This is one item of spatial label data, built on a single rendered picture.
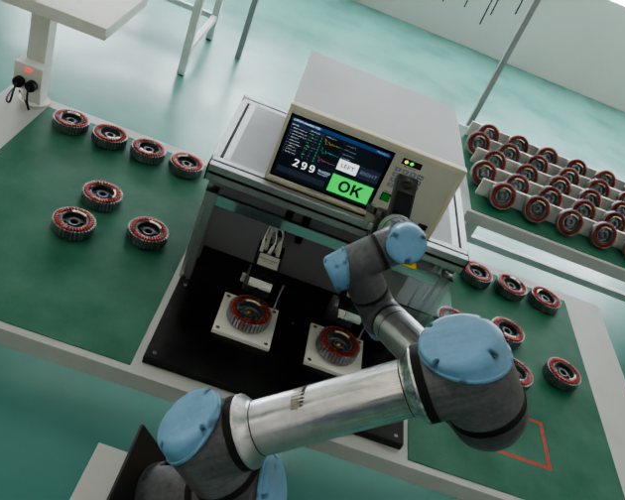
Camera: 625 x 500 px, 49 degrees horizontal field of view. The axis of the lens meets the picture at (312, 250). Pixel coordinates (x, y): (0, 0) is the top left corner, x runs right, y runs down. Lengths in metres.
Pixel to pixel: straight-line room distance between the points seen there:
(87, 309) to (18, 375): 0.87
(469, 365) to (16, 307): 1.10
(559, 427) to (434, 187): 0.80
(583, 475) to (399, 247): 0.97
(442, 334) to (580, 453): 1.13
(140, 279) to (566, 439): 1.22
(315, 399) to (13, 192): 1.25
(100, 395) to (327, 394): 1.60
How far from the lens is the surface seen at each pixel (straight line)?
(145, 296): 1.78
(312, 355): 1.74
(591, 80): 8.48
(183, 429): 1.05
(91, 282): 1.78
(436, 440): 1.77
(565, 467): 1.97
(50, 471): 2.33
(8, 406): 2.46
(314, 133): 1.59
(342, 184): 1.64
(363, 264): 1.26
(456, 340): 0.95
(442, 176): 1.63
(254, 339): 1.71
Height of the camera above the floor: 1.94
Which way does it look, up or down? 34 degrees down
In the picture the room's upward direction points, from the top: 24 degrees clockwise
